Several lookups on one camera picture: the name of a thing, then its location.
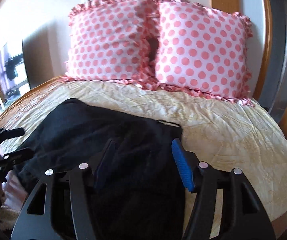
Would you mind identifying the black pants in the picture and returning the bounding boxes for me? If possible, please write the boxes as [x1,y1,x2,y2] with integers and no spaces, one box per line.
[14,99,185,239]

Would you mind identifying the beige fluffy rug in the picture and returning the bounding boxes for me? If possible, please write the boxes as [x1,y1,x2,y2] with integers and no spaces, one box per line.
[0,206,20,231]

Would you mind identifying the large glass window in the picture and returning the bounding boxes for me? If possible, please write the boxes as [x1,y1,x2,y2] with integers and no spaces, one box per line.
[0,39,31,106]

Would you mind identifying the cream patterned bed cover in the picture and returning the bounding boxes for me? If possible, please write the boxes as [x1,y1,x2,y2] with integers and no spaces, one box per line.
[0,78,287,220]

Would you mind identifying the left pink polka-dot pillow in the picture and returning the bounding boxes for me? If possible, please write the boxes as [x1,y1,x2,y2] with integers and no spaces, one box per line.
[61,0,159,90]

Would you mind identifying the pink polka-dot pillow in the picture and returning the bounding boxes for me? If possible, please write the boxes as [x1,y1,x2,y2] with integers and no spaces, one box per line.
[144,1,253,106]
[61,0,159,90]

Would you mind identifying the right pink polka-dot pillow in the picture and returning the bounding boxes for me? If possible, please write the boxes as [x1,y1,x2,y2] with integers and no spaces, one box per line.
[144,1,253,106]

